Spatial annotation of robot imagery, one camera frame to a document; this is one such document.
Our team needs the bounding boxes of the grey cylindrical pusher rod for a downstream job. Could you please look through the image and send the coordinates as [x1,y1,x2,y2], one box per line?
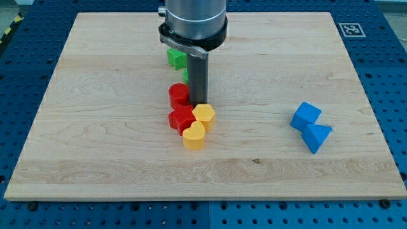
[186,54,209,106]

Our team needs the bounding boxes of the green circle block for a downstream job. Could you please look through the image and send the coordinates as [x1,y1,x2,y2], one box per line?
[183,69,188,85]

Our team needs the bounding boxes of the green star block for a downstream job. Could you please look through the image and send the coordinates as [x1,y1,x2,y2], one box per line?
[167,48,187,71]

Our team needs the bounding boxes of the red circle block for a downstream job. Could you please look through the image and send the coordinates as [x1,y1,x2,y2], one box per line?
[169,83,190,109]

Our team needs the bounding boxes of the red star block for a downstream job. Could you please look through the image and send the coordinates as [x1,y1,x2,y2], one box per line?
[168,104,196,136]

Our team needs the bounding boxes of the yellow hexagon block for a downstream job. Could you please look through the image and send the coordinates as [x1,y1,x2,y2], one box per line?
[192,104,216,132]

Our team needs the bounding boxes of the yellow heart block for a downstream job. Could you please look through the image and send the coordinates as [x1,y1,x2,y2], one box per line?
[183,121,205,150]

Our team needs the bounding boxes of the wooden board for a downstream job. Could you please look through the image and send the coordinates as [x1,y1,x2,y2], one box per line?
[4,12,406,201]

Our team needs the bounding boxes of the blue cube block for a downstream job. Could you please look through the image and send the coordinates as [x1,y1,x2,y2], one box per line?
[290,102,322,132]

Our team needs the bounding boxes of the blue triangle block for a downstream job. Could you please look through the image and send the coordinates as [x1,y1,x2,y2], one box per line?
[301,123,332,154]

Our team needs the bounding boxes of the white fiducial marker tag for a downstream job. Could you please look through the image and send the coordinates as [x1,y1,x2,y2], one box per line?
[338,22,366,38]

